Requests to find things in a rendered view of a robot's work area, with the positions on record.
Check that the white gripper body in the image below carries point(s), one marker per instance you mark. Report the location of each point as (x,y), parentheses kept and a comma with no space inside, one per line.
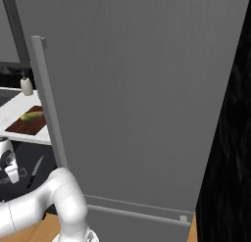
(12,174)

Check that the white soap dispenser bottle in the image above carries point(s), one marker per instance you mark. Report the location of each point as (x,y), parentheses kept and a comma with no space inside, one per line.
(26,86)

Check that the dark framed window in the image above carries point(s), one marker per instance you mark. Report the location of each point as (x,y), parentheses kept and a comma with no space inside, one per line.
(14,27)

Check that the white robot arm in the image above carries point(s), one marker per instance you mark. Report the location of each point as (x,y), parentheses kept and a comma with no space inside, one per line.
(67,200)

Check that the green cucumber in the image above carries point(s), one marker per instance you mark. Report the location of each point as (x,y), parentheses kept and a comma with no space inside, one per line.
(32,115)

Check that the grey fridge drawer front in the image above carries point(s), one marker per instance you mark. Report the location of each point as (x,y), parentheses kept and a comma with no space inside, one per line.
(130,228)

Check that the black tall side panel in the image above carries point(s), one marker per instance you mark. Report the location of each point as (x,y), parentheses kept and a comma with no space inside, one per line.
(228,161)

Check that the grey fridge door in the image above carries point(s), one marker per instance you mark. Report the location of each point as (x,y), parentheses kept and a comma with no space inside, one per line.
(140,89)

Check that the brown wooden cutting board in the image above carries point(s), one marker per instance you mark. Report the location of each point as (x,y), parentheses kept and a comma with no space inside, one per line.
(28,125)

